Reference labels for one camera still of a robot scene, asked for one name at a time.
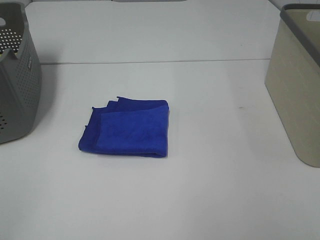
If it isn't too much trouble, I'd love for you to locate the blue towel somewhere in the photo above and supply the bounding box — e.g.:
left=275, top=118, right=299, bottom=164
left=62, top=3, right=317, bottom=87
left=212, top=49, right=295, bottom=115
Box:
left=78, top=97, right=170, bottom=158

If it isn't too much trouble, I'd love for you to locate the beige plastic basket grey rim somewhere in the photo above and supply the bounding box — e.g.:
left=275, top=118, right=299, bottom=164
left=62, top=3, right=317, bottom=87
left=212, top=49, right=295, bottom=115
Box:
left=264, top=3, right=320, bottom=168

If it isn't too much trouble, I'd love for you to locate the grey perforated plastic basket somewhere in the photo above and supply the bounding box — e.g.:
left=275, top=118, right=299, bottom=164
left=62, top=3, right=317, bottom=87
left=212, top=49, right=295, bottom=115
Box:
left=0, top=2, right=42, bottom=143

